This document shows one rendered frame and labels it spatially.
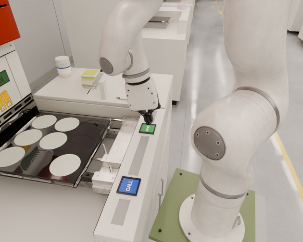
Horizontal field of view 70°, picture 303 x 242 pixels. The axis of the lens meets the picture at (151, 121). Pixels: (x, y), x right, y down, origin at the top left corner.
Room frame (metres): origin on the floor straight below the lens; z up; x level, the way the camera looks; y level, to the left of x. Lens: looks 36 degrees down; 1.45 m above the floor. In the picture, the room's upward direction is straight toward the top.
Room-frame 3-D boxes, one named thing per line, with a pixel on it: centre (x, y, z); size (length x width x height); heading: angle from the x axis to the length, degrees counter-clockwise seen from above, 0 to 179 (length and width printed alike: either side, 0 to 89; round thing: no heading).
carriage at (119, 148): (0.61, 0.12, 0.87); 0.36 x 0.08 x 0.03; 170
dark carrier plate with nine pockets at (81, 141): (0.64, 0.38, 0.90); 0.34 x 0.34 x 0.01; 80
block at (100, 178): (0.45, 0.15, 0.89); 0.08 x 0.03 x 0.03; 80
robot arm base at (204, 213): (0.35, -0.18, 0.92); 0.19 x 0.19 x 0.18
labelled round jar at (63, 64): (1.11, 0.47, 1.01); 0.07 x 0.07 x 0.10
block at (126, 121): (0.77, 0.09, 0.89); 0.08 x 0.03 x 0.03; 80
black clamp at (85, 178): (0.46, 0.20, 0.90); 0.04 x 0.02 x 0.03; 80
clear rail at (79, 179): (0.61, 0.20, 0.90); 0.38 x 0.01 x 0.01; 170
